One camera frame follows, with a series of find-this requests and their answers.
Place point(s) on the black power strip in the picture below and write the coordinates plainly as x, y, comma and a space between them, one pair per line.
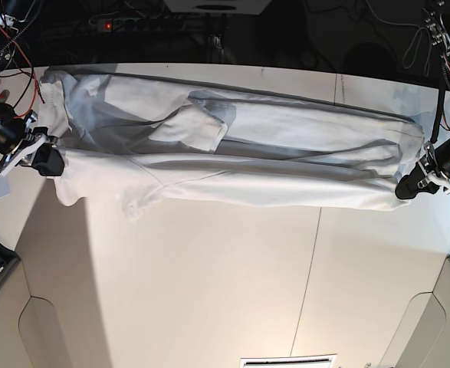
165, 23

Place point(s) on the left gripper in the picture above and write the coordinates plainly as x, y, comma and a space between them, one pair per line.
431, 173

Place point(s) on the white vent grille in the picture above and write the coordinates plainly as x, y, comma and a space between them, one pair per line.
321, 361

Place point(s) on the white t-shirt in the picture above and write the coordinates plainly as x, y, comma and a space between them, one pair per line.
142, 140

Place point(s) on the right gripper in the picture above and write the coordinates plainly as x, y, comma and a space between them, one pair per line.
22, 143

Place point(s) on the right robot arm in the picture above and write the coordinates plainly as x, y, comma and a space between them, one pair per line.
16, 17

